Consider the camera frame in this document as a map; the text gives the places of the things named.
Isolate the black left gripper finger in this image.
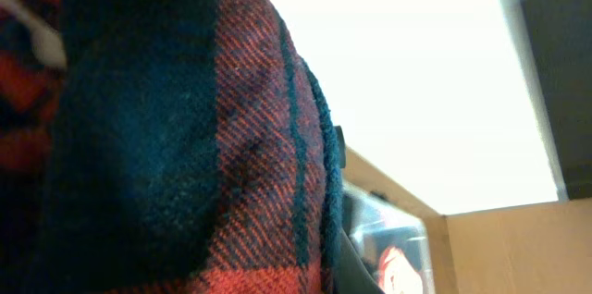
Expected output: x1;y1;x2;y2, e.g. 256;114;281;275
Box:
335;125;385;294

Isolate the pink printed t-shirt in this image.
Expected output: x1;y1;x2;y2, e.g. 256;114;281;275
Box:
377;247;424;294

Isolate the clear plastic storage container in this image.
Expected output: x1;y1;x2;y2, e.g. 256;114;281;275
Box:
364;192;436;294

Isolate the red navy plaid shirt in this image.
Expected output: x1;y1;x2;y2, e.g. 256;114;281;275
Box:
1;0;342;293

